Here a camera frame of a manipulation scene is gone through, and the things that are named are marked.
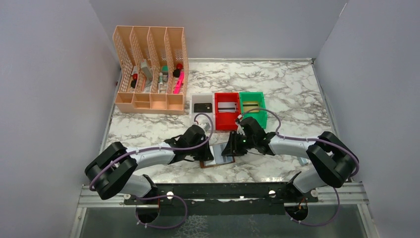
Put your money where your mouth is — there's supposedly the brown leather card holder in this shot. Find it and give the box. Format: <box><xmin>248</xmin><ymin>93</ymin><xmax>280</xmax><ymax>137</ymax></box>
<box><xmin>200</xmin><ymin>142</ymin><xmax>235</xmax><ymax>169</ymax></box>

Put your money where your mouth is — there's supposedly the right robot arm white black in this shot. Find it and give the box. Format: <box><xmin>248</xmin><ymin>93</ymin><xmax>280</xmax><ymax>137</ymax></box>
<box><xmin>221</xmin><ymin>118</ymin><xmax>360</xmax><ymax>195</ymax></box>

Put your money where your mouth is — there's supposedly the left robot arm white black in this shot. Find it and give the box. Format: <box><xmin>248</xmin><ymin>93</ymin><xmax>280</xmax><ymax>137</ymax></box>
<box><xmin>84</xmin><ymin>125</ymin><xmax>214</xmax><ymax>200</ymax></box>

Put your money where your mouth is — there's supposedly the black credit card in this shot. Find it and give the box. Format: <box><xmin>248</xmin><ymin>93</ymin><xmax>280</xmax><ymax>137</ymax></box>
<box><xmin>193</xmin><ymin>103</ymin><xmax>212</xmax><ymax>113</ymax></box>

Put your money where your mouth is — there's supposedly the white striped credit card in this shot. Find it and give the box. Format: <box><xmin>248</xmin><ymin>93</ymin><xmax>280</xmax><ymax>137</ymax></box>
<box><xmin>217</xmin><ymin>102</ymin><xmax>237</xmax><ymax>113</ymax></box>

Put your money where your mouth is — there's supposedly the white plastic bin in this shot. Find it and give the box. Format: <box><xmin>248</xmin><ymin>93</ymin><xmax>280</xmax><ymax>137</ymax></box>
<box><xmin>189</xmin><ymin>93</ymin><xmax>215</xmax><ymax>126</ymax></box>

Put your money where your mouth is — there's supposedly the red plastic bin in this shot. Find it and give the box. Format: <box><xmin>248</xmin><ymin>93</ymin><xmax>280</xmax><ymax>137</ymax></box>
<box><xmin>214</xmin><ymin>92</ymin><xmax>241</xmax><ymax>131</ymax></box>

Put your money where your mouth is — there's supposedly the green plastic bin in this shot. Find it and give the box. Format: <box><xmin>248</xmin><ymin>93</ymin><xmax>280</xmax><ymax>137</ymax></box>
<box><xmin>239</xmin><ymin>92</ymin><xmax>267</xmax><ymax>129</ymax></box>

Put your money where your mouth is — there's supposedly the light blue small object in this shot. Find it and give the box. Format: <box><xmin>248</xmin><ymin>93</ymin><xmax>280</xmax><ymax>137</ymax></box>
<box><xmin>298</xmin><ymin>157</ymin><xmax>309</xmax><ymax>166</ymax></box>

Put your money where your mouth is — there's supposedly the pink highlighter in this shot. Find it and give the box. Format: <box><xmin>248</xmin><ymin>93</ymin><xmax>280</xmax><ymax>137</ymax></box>
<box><xmin>173</xmin><ymin>71</ymin><xmax>185</xmax><ymax>94</ymax></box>

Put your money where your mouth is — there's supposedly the green cap glue stick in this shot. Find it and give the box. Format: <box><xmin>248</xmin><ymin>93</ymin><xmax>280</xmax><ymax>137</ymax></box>
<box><xmin>158</xmin><ymin>65</ymin><xmax>168</xmax><ymax>85</ymax></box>

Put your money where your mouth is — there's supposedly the red black marker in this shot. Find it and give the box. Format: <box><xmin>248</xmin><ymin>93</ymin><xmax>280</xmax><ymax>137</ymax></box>
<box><xmin>130</xmin><ymin>73</ymin><xmax>138</xmax><ymax>89</ymax></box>

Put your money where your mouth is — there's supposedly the peach plastic desk organizer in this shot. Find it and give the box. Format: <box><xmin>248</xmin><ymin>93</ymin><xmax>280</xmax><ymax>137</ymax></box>
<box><xmin>112</xmin><ymin>26</ymin><xmax>189</xmax><ymax>115</ymax></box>

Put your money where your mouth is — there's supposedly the grey stapler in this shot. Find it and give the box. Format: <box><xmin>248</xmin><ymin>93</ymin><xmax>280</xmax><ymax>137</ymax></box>
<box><xmin>140</xmin><ymin>59</ymin><xmax>153</xmax><ymax>80</ymax></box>

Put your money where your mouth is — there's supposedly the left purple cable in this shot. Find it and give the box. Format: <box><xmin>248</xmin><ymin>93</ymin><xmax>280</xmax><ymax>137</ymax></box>
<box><xmin>89</xmin><ymin>113</ymin><xmax>214</xmax><ymax>192</ymax></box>

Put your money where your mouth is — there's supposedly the purple cable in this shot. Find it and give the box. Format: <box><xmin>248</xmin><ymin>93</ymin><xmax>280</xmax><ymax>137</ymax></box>
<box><xmin>236</xmin><ymin>108</ymin><xmax>360</xmax><ymax>178</ymax></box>
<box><xmin>89</xmin><ymin>113</ymin><xmax>214</xmax><ymax>192</ymax></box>

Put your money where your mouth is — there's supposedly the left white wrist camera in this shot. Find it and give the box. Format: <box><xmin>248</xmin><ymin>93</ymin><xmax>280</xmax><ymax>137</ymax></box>
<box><xmin>198</xmin><ymin>122</ymin><xmax>211</xmax><ymax>131</ymax></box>

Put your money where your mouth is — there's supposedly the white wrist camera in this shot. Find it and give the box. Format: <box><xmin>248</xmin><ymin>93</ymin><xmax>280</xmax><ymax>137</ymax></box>
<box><xmin>198</xmin><ymin>122</ymin><xmax>211</xmax><ymax>131</ymax></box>
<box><xmin>235</xmin><ymin>114</ymin><xmax>246</xmax><ymax>135</ymax></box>

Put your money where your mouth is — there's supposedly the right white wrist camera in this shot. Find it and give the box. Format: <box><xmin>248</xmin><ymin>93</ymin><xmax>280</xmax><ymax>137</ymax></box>
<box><xmin>235</xmin><ymin>114</ymin><xmax>246</xmax><ymax>135</ymax></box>

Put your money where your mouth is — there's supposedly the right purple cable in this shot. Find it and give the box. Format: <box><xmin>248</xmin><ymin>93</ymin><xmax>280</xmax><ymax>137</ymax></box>
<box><xmin>236</xmin><ymin>108</ymin><xmax>360</xmax><ymax>178</ymax></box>

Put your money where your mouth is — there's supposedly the black mounting rail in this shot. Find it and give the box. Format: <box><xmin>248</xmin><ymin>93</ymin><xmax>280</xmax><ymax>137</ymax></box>
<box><xmin>124</xmin><ymin>182</ymin><xmax>318</xmax><ymax>216</ymax></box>

